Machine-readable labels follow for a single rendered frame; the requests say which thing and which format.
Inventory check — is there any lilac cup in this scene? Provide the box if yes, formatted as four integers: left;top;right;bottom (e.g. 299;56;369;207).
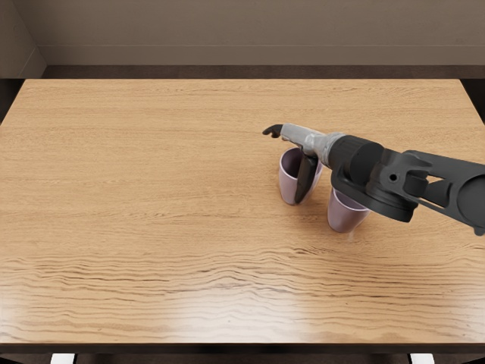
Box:
327;186;371;234
279;147;324;206

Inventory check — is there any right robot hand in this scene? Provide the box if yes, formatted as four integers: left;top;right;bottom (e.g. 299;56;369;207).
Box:
261;122;345;206

